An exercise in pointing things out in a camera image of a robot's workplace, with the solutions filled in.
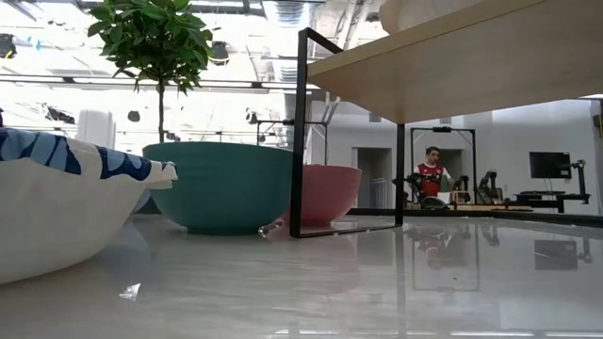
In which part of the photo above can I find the green plastic bowl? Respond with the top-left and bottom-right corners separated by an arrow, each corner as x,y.
142,141 -> 294,235

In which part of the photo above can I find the blue patterned white bowl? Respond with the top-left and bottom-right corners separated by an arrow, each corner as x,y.
0,126 -> 179,286

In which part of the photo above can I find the pink plastic bowl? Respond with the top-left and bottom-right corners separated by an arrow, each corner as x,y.
281,163 -> 363,228

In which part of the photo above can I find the clear plastic scrap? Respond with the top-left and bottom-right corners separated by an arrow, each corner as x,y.
118,282 -> 142,302
257,220 -> 285,238

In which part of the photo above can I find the person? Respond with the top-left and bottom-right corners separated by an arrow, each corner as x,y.
413,145 -> 454,199

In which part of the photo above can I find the green potted plant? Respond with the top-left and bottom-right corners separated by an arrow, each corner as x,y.
87,0 -> 216,145

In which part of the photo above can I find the white cylindrical appliance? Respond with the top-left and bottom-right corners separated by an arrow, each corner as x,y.
76,108 -> 118,151

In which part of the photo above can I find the black computer monitor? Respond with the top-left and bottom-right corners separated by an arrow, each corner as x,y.
529,151 -> 573,180

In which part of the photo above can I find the black background desk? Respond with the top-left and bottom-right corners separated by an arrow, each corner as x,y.
513,190 -> 593,214

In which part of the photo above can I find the black metal frame stand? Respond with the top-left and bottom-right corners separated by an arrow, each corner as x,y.
409,125 -> 477,208

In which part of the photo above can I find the wooden shelf with black frame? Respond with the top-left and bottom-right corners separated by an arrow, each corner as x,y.
288,0 -> 603,239

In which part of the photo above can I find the black metal table frame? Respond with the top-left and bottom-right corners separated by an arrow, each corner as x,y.
348,206 -> 603,228

